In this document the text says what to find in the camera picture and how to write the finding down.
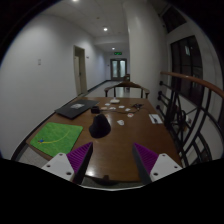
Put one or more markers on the green mouse pad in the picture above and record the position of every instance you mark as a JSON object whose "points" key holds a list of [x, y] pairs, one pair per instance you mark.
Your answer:
{"points": [[56, 138]]}

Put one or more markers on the green exit sign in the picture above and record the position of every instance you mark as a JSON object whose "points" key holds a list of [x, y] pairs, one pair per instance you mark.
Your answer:
{"points": [[117, 53]]}

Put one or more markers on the wooden stair railing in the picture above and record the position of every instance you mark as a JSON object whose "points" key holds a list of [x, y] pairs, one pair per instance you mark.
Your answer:
{"points": [[190, 108]]}

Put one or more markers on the small black box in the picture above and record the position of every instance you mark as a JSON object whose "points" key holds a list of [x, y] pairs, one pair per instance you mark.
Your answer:
{"points": [[95, 110]]}

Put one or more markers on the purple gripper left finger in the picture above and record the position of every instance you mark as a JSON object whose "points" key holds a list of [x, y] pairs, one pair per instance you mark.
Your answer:
{"points": [[71, 166]]}

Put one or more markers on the white card near mouse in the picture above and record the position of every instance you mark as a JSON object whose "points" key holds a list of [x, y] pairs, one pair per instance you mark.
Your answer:
{"points": [[120, 122]]}

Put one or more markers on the black vertical mouse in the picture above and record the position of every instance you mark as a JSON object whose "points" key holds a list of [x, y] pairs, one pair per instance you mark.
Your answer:
{"points": [[100, 127]]}

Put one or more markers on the side doorway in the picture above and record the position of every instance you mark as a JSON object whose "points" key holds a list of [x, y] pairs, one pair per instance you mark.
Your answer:
{"points": [[80, 70]]}

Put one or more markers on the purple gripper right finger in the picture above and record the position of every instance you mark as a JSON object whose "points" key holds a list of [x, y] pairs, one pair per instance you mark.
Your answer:
{"points": [[152, 166]]}

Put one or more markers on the glass double door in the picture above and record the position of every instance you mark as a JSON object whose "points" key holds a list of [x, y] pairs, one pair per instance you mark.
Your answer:
{"points": [[118, 68]]}

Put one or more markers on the dark window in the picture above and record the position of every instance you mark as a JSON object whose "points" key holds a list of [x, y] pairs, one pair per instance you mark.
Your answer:
{"points": [[186, 60]]}

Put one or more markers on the black closed laptop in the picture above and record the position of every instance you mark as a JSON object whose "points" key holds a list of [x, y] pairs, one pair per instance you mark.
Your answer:
{"points": [[72, 110]]}

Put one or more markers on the white small box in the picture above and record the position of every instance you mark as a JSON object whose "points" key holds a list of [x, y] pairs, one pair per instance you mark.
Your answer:
{"points": [[114, 101]]}

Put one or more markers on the wooden chair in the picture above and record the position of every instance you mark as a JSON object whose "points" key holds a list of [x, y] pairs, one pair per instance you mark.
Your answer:
{"points": [[127, 84]]}

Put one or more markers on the white paper sheet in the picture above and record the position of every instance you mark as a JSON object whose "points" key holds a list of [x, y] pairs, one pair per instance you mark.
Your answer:
{"points": [[155, 119]]}

